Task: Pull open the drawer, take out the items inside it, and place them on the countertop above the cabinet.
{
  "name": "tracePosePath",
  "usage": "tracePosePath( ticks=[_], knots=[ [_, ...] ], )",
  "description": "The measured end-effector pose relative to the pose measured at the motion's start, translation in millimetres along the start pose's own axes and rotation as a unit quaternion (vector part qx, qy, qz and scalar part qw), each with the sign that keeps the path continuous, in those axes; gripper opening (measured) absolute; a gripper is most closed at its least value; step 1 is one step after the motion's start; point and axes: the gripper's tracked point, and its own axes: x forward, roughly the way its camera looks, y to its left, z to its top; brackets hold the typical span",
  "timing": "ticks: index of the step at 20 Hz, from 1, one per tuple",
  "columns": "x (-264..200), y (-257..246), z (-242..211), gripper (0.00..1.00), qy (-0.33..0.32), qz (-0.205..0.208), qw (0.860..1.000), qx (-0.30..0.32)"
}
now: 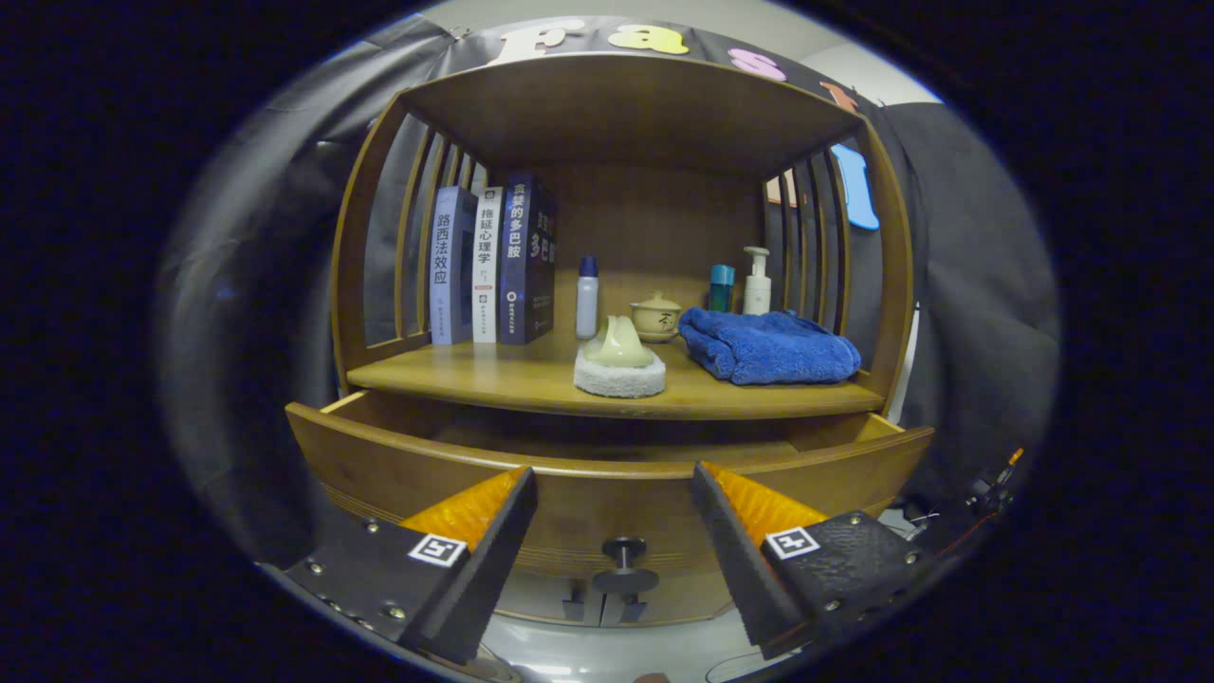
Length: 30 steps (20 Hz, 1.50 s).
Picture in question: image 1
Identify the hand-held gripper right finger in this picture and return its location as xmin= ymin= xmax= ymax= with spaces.
xmin=690 ymin=461 xmax=940 ymax=660

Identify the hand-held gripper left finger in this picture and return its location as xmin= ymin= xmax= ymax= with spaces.
xmin=283 ymin=465 xmax=540 ymax=665

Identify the black drawer knob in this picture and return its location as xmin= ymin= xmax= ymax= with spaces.
xmin=592 ymin=537 xmax=661 ymax=597

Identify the wooden drawer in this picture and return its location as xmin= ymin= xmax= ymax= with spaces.
xmin=285 ymin=389 xmax=935 ymax=580

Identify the wooden cabinet door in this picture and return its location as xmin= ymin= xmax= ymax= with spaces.
xmin=602 ymin=569 xmax=736 ymax=627
xmin=493 ymin=569 xmax=608 ymax=627

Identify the wooden countertop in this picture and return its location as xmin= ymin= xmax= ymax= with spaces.
xmin=346 ymin=332 xmax=888 ymax=421

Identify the wooden cabinet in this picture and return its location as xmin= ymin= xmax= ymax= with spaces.
xmin=330 ymin=52 xmax=916 ymax=627

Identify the blue folded towel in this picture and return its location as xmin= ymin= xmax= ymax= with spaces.
xmin=677 ymin=306 xmax=863 ymax=386

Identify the black device with orange tip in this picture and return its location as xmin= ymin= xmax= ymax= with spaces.
xmin=892 ymin=446 xmax=1030 ymax=556

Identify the beige lidded tea cup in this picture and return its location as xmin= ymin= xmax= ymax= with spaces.
xmin=630 ymin=291 xmax=684 ymax=344

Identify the white pump bottle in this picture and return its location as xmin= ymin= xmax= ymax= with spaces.
xmin=743 ymin=246 xmax=773 ymax=316

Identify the white bottle with blue cap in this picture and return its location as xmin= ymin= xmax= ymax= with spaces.
xmin=576 ymin=256 xmax=600 ymax=340

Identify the pale blue book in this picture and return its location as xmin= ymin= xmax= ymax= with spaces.
xmin=429 ymin=186 xmax=478 ymax=346

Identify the white book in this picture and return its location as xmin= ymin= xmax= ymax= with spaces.
xmin=471 ymin=186 xmax=504 ymax=344

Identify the dark navy book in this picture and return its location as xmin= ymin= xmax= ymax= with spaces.
xmin=497 ymin=174 xmax=559 ymax=346

